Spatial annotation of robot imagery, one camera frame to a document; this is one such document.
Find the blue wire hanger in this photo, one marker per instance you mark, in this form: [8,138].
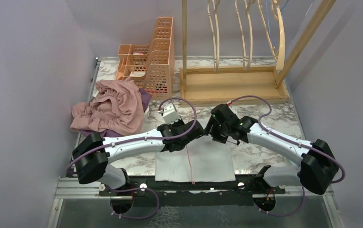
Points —
[268,12]

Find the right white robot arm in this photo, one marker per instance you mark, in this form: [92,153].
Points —
[313,167]

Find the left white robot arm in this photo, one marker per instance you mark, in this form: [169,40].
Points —
[93,157]

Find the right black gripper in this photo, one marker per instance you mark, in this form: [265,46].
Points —
[216,137]

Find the pink wire hanger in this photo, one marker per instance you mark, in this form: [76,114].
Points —
[190,166]

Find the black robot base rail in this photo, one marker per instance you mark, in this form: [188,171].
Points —
[144,191]

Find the wooden hanger rack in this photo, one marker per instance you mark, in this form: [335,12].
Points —
[204,87]

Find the orange plastic file organizer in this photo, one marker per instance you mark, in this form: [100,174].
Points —
[151,66]

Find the purple cloth under pile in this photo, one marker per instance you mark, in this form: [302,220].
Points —
[145,96]

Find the pink clothes pile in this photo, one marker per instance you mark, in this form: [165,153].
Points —
[117,107]

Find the white skirt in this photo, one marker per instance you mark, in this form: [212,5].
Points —
[211,162]

